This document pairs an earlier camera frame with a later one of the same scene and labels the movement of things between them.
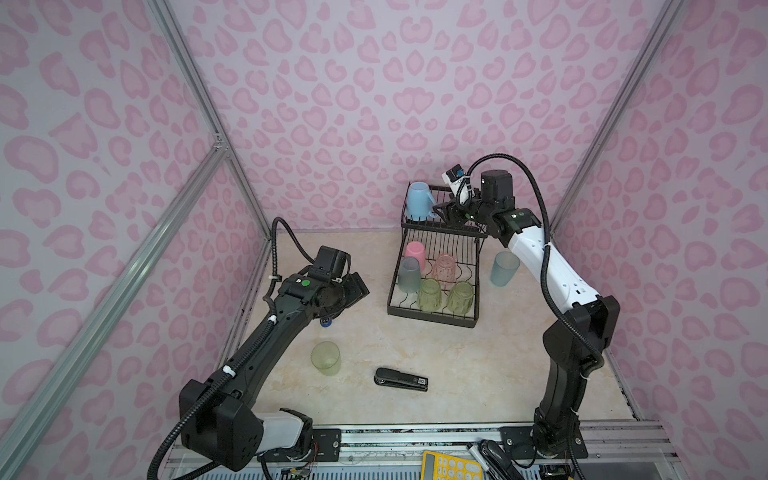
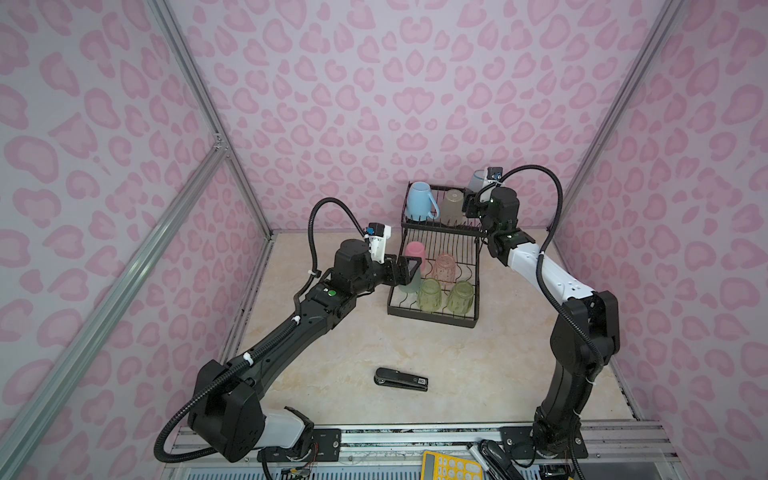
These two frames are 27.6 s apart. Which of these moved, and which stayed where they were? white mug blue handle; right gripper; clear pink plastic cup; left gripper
Moved: left gripper
Stayed: white mug blue handle; clear pink plastic cup; right gripper
